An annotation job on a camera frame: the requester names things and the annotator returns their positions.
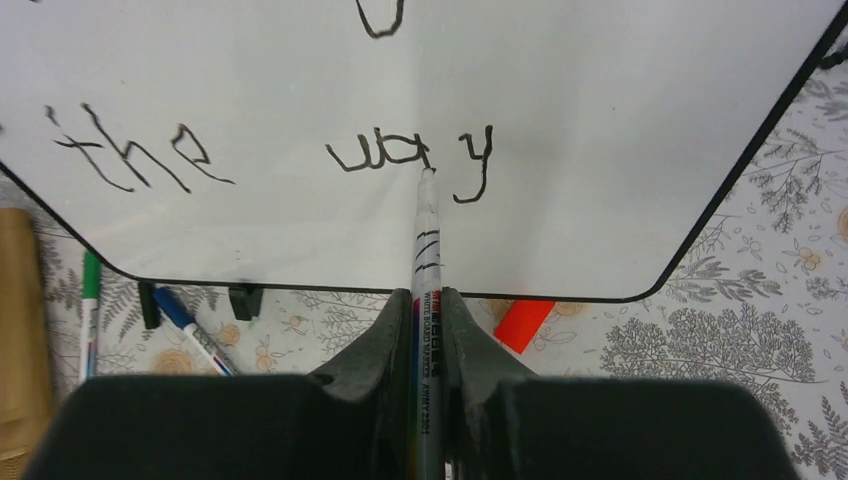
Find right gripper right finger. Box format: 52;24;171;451
441;287;534;479

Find white whiteboard black frame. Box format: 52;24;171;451
1;1;847;301

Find black cap whiteboard marker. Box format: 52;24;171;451
410;168;445;479

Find black marker cap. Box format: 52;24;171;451
137;281;161;330

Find green cap whiteboard marker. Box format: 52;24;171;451
78;251;101;382

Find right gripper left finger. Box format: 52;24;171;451
310;289;412;479

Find blue cap whiteboard marker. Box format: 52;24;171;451
153;287;238;376

